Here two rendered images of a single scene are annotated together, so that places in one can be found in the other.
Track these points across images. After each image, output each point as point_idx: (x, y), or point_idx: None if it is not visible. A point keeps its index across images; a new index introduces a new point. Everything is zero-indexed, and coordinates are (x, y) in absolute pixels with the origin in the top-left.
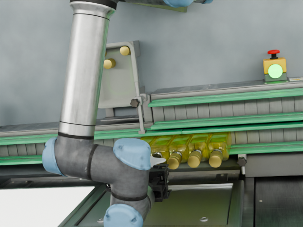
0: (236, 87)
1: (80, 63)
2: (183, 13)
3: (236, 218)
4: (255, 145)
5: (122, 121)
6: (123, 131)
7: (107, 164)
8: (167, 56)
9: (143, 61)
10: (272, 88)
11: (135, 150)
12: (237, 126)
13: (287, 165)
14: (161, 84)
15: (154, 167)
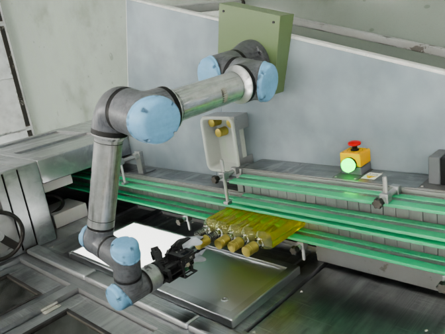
0: (308, 176)
1: (94, 178)
2: (281, 92)
3: (243, 307)
4: (320, 234)
5: (228, 185)
6: (220, 197)
7: (106, 255)
8: (269, 130)
9: (250, 132)
10: (338, 183)
11: (118, 251)
12: (299, 215)
13: (353, 260)
14: (265, 155)
15: (185, 250)
